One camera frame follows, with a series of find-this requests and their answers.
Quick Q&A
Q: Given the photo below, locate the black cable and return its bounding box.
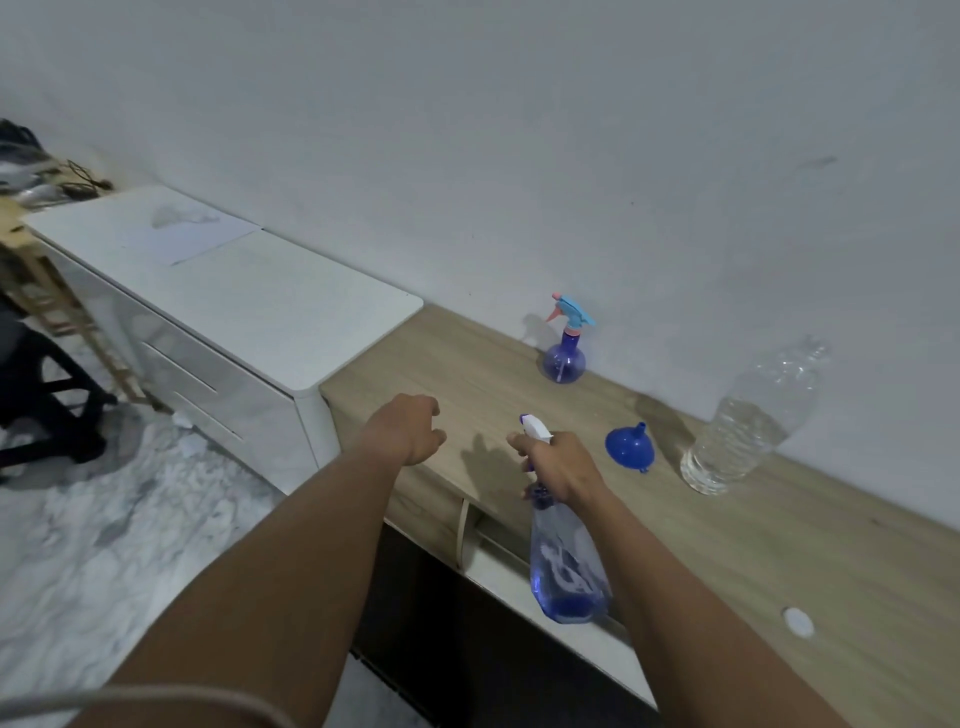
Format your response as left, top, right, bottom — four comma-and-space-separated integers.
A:
58, 159, 115, 201

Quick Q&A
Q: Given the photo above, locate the black plastic stool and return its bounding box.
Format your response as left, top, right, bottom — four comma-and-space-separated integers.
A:
0, 288, 120, 486

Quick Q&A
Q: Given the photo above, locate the round purple spray bottle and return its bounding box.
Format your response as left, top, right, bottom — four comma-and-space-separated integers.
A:
541, 293, 598, 385

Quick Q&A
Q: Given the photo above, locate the blue plastic funnel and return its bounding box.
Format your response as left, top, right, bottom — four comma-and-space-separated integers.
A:
605, 422, 656, 475

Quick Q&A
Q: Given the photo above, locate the white drawer cabinet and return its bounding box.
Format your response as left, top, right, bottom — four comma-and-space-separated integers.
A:
21, 184, 426, 498

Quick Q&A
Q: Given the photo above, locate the person's right hand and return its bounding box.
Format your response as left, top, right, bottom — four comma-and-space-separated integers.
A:
506, 430, 610, 517

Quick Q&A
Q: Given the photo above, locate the clear spray bottle blue liquid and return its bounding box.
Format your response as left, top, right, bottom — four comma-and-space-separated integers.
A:
519, 413, 613, 625

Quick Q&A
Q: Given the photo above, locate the person's left hand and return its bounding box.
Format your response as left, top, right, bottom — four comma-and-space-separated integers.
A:
360, 393, 448, 468

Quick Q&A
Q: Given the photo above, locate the wooden rack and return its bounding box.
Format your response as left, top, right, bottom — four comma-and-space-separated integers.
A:
0, 196, 155, 406

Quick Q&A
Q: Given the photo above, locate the clear plastic water bottle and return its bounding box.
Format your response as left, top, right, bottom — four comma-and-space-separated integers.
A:
679, 335, 831, 497

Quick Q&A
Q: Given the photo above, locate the person's left forearm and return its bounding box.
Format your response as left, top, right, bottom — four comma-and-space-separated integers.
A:
71, 439, 412, 728

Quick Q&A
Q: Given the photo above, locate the person's right forearm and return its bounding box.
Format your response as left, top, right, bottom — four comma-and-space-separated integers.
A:
568, 491, 852, 728

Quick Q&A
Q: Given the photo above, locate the black bag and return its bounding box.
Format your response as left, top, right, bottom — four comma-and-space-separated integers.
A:
0, 118, 54, 175

